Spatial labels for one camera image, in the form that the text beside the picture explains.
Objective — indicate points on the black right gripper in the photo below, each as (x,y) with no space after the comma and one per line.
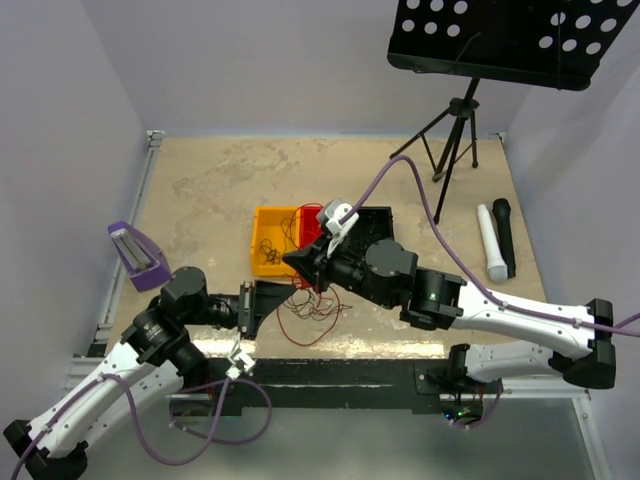
(309,264)

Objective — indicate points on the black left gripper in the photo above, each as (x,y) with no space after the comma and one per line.
(260,299)

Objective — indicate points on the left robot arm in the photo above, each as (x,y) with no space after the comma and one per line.
(155,357)

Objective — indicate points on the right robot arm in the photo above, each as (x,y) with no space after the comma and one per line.
(572,342)

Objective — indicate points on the red plastic bin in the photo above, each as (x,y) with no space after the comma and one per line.
(309,227)

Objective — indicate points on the yellow plastic bin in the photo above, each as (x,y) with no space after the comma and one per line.
(275,232)

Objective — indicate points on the black plastic bin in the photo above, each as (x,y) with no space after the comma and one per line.
(374,224)

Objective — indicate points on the black music stand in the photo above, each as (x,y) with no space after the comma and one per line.
(582,46)

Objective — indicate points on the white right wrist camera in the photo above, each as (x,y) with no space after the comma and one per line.
(336,219)

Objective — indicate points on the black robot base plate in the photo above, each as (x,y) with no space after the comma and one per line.
(416,385)

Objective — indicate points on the aluminium table frame rail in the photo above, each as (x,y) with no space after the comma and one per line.
(80,364)

